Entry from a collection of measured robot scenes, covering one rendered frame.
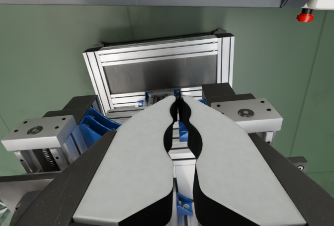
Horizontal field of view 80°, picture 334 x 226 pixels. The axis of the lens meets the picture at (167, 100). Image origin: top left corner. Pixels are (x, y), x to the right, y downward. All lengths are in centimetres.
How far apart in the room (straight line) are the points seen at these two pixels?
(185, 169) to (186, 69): 74
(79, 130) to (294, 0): 57
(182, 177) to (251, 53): 108
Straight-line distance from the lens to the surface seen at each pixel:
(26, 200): 60
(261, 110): 50
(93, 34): 146
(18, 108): 199
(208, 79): 126
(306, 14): 63
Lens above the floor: 134
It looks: 61 degrees down
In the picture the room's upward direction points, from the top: 178 degrees counter-clockwise
